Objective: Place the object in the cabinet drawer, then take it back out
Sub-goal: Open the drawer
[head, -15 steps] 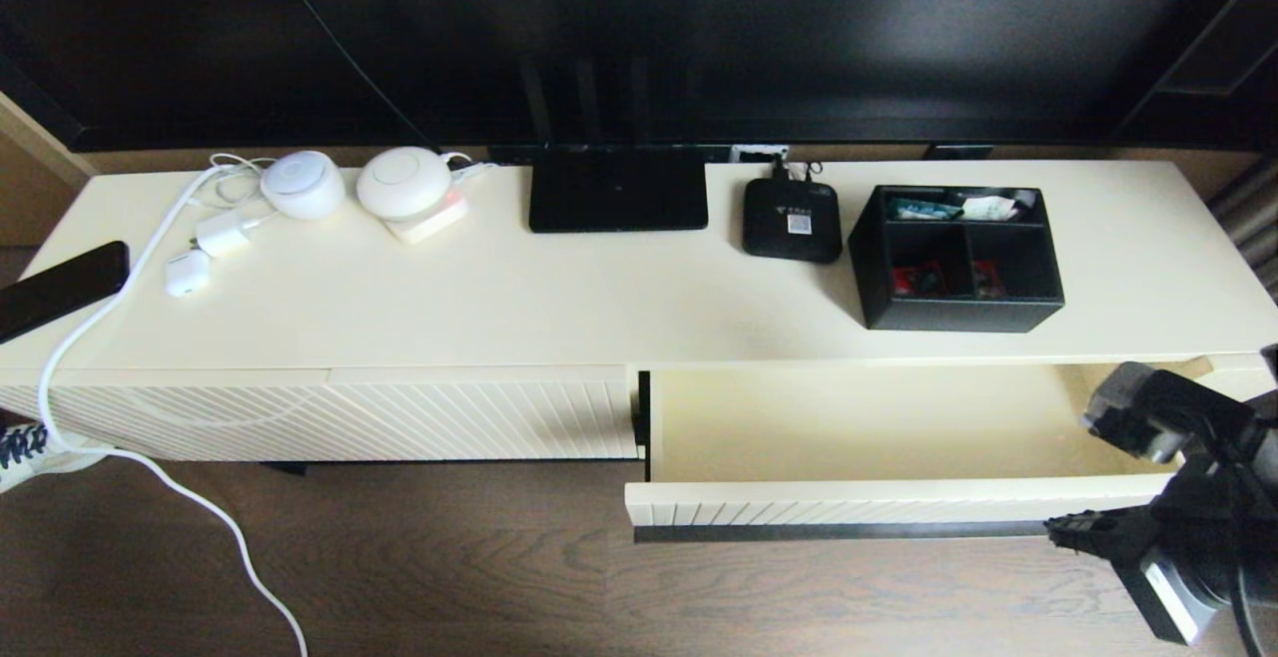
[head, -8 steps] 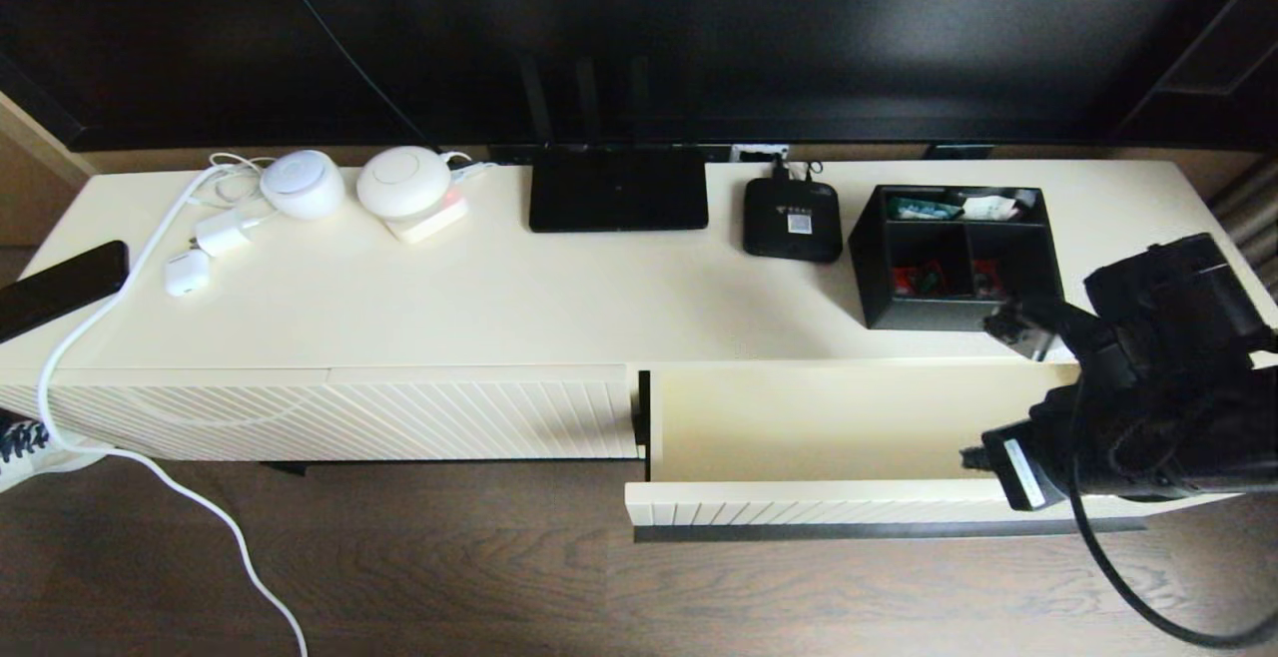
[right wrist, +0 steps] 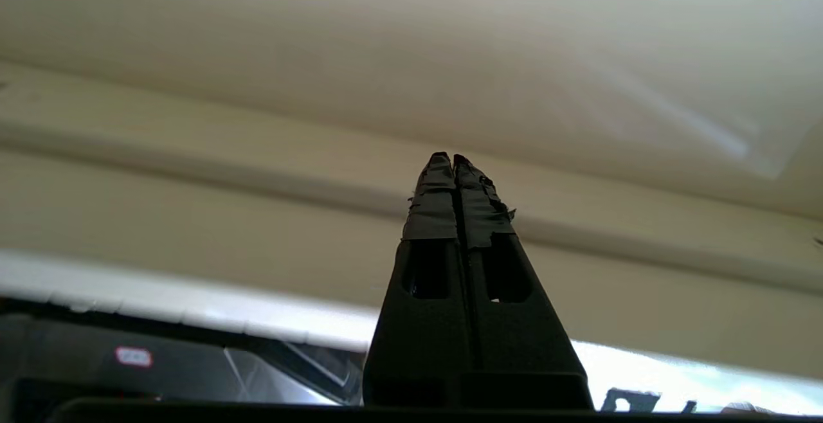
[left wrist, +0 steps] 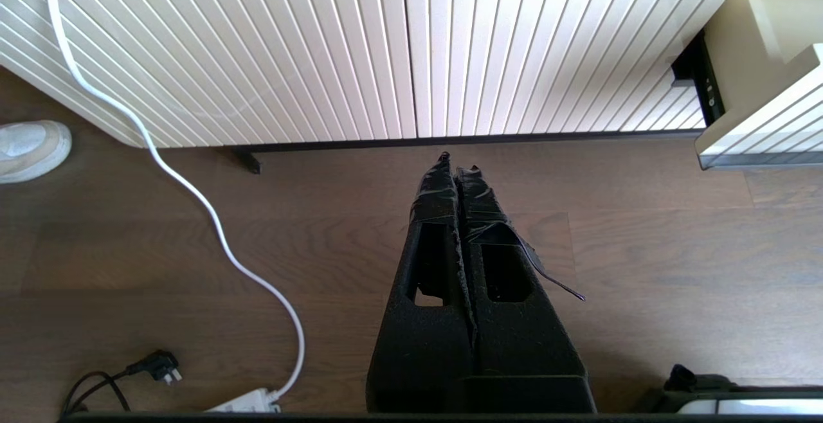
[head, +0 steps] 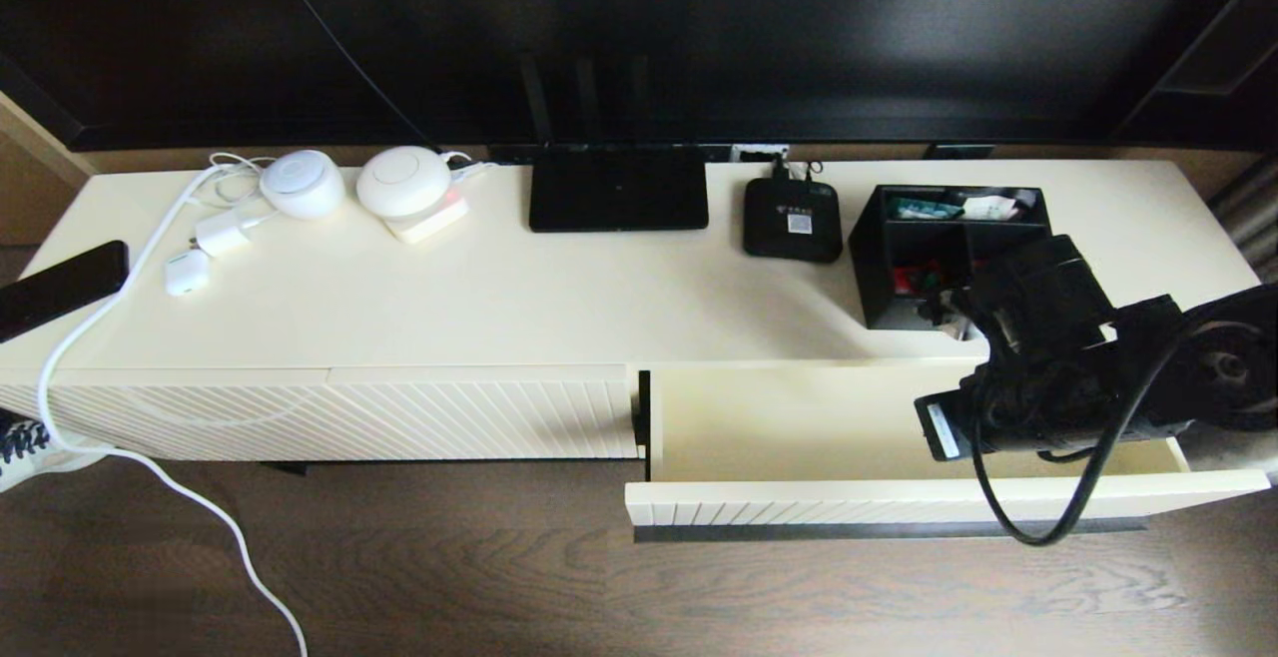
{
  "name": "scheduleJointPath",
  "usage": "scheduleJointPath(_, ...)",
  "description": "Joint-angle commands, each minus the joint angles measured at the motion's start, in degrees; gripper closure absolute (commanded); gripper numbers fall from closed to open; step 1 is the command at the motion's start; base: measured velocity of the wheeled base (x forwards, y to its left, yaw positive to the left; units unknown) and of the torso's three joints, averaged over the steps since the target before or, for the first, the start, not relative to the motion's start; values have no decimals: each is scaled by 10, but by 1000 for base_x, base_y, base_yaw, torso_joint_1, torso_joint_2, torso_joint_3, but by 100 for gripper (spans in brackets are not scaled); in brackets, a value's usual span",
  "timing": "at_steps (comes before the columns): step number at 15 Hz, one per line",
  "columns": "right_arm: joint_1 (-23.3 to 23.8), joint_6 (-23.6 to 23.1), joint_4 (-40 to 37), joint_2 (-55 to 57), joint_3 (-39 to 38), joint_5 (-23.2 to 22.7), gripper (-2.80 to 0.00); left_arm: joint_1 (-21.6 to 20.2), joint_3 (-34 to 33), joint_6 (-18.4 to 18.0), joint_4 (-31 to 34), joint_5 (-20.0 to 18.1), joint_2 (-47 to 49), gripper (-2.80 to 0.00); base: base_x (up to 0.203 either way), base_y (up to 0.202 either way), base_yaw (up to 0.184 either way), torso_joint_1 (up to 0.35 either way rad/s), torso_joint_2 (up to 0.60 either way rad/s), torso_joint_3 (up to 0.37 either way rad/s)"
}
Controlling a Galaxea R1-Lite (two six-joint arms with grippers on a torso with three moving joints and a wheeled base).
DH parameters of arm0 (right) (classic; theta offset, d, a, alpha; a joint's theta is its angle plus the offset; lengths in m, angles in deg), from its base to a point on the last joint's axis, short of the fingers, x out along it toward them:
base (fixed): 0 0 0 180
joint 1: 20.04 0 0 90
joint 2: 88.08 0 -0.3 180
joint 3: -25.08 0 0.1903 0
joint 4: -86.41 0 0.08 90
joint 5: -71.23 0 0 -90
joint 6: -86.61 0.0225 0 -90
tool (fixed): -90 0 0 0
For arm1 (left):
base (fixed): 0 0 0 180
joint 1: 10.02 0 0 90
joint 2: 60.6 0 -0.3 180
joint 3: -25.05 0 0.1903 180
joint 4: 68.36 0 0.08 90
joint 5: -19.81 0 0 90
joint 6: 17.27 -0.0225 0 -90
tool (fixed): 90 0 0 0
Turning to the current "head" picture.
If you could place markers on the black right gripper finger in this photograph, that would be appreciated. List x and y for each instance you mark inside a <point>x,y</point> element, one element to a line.
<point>972,327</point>
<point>941,308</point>

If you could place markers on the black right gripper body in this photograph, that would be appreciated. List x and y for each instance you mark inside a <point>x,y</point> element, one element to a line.
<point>1043,303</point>

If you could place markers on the black organizer box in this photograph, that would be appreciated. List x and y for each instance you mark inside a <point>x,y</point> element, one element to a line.
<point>867,268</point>

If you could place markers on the cream fluted drawer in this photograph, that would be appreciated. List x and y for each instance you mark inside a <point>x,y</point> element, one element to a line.
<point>799,427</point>

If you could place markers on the white ribbed cabinet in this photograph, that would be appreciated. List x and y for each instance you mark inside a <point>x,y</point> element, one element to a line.
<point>599,308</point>

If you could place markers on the red packet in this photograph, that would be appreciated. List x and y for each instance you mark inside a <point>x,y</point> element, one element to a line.
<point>914,280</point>

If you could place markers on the green packet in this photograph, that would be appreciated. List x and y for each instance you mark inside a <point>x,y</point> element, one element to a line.
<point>924,208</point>

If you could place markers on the white packet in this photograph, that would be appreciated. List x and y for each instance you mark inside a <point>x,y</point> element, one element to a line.
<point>998,208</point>

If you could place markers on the black television foot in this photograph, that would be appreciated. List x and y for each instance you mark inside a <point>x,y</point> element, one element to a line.
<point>958,151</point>

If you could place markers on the black set-top box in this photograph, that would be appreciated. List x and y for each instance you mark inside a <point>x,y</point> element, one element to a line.
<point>789,238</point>

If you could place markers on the black side shelf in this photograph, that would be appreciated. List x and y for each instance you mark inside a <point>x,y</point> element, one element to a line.
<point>1228,68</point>

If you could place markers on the black router with antennas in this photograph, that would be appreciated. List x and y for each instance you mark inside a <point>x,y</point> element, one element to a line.
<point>619,193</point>

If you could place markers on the black television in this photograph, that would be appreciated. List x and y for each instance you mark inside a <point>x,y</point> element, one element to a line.
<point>699,38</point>

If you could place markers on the cream fluted cabinet front panel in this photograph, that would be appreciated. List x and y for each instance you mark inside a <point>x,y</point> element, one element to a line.
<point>200,417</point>
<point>479,417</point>

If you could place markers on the white pink square base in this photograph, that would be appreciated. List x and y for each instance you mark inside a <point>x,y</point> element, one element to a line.
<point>439,223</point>

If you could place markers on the white round dome device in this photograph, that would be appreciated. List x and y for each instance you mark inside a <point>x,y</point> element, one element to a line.
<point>404,183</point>

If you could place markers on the small white round speaker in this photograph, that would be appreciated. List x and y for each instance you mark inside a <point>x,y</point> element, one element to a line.
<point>300,188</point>

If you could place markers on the white charger adapter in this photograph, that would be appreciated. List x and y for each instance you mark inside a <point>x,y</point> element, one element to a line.
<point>222,235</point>

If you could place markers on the small white charger cube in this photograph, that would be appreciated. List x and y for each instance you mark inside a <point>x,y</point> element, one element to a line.
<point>187,273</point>

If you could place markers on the black smartphone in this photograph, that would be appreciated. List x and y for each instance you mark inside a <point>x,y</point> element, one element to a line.
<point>60,288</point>

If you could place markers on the white sneaker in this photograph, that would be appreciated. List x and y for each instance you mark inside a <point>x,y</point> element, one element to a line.
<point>25,472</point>

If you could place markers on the white wall socket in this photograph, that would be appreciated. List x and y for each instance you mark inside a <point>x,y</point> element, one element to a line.
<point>749,152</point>

